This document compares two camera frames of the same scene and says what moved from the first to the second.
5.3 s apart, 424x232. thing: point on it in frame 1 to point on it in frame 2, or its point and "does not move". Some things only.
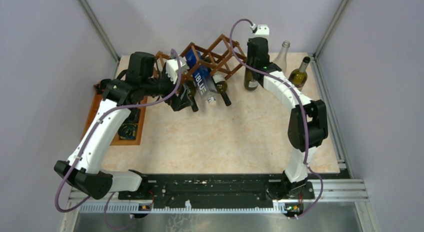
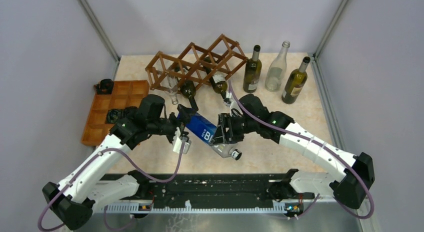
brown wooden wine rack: x=224 y=55 does not move
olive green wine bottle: x=298 y=76 does not move
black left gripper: x=176 y=102 to x=184 y=112
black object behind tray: x=100 y=87 does not move
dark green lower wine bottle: x=191 y=91 does not move
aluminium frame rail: x=351 y=190 does not move
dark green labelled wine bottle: x=250 y=79 does not move
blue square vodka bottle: x=203 y=77 to x=204 y=129
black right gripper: x=248 y=53 to x=223 y=136
